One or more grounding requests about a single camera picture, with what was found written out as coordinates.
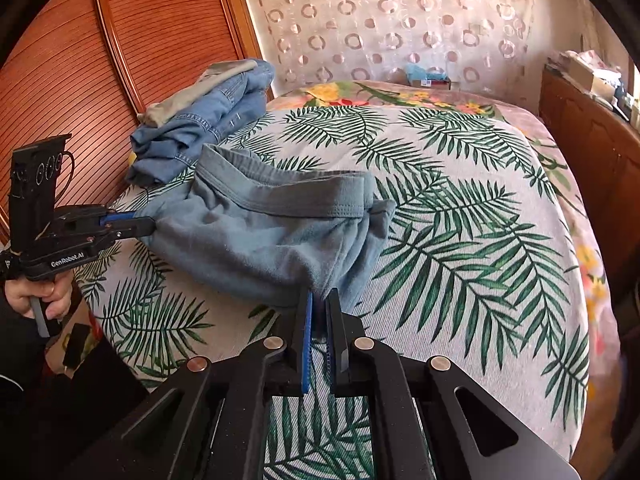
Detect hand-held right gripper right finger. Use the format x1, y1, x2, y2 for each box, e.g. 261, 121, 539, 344
325, 287, 583, 480

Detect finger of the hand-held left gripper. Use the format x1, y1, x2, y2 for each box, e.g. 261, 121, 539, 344
112, 216, 156, 242
100, 210, 137, 227

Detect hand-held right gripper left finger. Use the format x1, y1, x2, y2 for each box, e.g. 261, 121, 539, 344
57, 290, 315, 480

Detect blue-grey pants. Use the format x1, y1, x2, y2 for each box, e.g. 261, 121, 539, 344
137, 144, 397, 314

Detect person's left hand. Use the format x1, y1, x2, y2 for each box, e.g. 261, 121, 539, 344
5, 272, 74, 321

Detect blue denim jeans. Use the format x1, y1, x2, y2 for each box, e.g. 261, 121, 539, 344
125, 59, 276, 189

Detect grey folded garment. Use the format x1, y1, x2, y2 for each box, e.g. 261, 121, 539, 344
137, 60, 259, 129

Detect leaf print blanket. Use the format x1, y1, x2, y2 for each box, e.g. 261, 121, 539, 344
75, 92, 592, 480

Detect wooden louvered wardrobe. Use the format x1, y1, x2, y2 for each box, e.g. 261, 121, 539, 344
0, 0, 277, 261

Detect person's dark clothing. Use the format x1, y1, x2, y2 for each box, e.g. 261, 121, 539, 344
0, 302, 152, 480

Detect wooden side cabinet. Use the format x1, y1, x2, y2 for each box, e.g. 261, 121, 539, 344
539, 66, 640, 288

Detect circle patterned sheer curtain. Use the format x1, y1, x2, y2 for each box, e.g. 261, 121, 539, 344
235, 0, 537, 97

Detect white cardboard box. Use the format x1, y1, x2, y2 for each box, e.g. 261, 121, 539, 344
567, 56, 617, 97

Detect pink patterned cloth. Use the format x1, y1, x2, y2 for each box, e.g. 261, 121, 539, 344
564, 48, 609, 68

